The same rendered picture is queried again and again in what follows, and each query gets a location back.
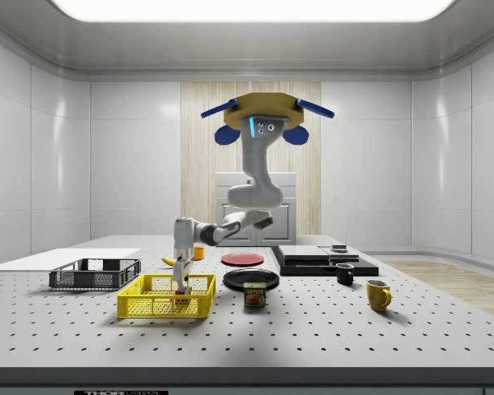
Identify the flat-sided can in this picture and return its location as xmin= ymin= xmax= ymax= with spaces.
xmin=243 ymin=281 xmax=268 ymax=309

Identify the yellow mug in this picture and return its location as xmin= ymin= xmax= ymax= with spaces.
xmin=366 ymin=279 xmax=394 ymax=313

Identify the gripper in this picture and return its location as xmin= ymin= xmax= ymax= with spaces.
xmin=171 ymin=255 xmax=192 ymax=291

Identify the black mug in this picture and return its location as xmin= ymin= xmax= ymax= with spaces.
xmin=335 ymin=263 xmax=356 ymax=286

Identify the red plate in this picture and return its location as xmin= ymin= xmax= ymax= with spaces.
xmin=221 ymin=252 xmax=264 ymax=267

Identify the black plate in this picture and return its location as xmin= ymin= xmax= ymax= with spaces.
xmin=222 ymin=268 xmax=281 ymax=291

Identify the drone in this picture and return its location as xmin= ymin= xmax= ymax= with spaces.
xmin=200 ymin=92 xmax=336 ymax=146

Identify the black stove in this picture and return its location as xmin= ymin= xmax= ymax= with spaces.
xmin=270 ymin=243 xmax=380 ymax=277

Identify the yellow basket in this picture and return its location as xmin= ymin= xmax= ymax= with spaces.
xmin=116 ymin=273 xmax=217 ymax=320

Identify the white cabinet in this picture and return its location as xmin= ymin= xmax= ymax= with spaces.
xmin=215 ymin=171 xmax=298 ymax=247

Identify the dark grey basket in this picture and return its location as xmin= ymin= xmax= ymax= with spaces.
xmin=49 ymin=258 xmax=142 ymax=292

